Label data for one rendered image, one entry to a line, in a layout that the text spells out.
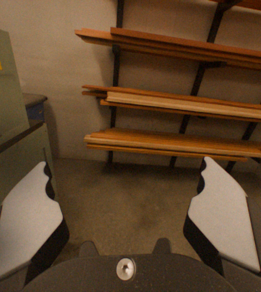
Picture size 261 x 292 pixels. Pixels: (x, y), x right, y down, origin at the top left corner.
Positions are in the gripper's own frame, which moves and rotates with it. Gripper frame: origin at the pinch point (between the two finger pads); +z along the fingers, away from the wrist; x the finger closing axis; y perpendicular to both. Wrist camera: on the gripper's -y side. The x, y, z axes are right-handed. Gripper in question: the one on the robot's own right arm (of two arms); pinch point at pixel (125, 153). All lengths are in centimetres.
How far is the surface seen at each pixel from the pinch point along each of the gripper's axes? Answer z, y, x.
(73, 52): 177, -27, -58
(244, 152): 132, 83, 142
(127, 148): 130, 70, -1
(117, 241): 58, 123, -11
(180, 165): 179, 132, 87
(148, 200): 105, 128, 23
